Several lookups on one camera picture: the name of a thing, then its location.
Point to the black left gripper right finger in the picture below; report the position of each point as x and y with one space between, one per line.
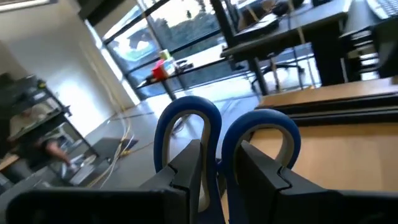
311 208

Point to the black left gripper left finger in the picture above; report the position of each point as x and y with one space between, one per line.
124 208

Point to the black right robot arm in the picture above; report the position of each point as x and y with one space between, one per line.
387 46

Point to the black office chair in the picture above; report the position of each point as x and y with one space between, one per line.
281 66

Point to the dark floor mat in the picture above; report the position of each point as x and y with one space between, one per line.
102 149

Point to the person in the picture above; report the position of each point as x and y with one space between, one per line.
46 149

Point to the black shelf rack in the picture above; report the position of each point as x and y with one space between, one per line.
37 124

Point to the red box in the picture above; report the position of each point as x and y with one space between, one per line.
160 72

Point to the long black table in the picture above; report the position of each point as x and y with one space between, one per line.
186 73

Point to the grey desk with monitor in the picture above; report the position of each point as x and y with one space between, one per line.
311 21

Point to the grey desk with laptop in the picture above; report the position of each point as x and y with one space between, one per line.
357 15

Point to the black aluminium table frame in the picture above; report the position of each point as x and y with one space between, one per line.
342 109

